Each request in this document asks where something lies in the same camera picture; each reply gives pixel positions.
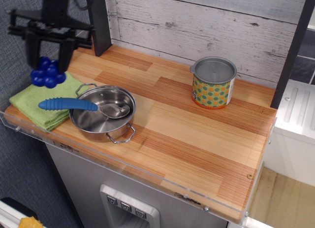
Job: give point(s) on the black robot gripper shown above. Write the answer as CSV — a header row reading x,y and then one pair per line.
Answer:
x,y
53,24

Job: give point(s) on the blue plastic grape bunch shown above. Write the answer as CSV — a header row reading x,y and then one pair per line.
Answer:
x,y
47,74

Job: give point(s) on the clear acrylic table guard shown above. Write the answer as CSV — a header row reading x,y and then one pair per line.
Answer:
x,y
209,158

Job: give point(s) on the stainless steel pot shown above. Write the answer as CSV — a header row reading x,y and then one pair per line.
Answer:
x,y
97,125

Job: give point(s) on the grey toy fridge cabinet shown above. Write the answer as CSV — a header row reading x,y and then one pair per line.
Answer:
x,y
83,177

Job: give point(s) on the patterned tin can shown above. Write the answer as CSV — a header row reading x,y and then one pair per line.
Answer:
x,y
213,82

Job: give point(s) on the white black object corner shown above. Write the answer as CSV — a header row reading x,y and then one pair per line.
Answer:
x,y
12,211

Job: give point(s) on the yellow object bottom left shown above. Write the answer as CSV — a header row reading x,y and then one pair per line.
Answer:
x,y
30,222

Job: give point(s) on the silver water dispenser panel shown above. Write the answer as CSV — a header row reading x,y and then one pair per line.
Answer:
x,y
124,211

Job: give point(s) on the blue handled metal spoon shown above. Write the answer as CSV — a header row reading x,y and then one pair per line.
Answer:
x,y
110,110

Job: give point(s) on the black vertical post right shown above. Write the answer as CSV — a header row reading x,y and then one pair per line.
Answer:
x,y
293,52

